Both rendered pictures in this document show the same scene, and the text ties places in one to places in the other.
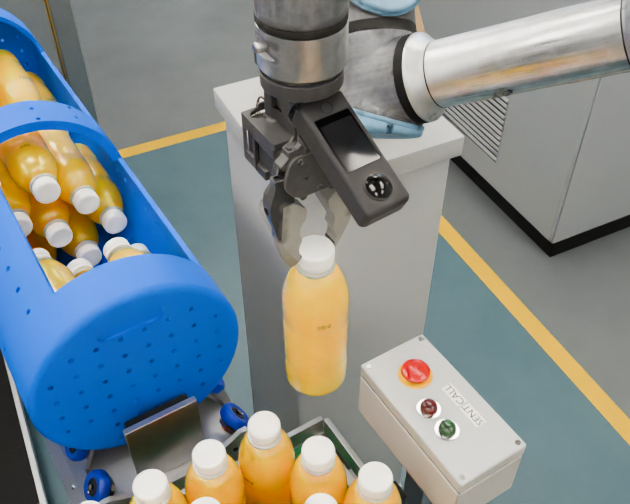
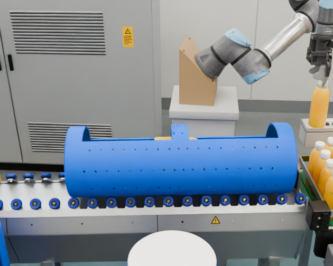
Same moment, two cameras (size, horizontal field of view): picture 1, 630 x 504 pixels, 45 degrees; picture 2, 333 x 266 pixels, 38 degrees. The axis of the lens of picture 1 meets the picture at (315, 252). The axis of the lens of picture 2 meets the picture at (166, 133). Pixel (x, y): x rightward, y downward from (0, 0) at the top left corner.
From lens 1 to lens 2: 1.91 m
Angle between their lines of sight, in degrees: 49
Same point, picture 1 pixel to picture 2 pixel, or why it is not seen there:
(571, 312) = not seen: hidden behind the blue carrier
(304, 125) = not seen: outside the picture
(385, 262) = not seen: hidden behind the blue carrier
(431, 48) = (266, 48)
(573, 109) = (147, 109)
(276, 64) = (332, 31)
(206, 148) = not seen: outside the picture
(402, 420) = (326, 129)
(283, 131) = (323, 50)
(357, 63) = (253, 60)
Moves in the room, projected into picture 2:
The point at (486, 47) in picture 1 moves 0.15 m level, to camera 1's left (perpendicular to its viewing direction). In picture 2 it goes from (280, 40) to (268, 49)
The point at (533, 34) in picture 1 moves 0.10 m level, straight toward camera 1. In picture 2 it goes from (288, 33) to (306, 37)
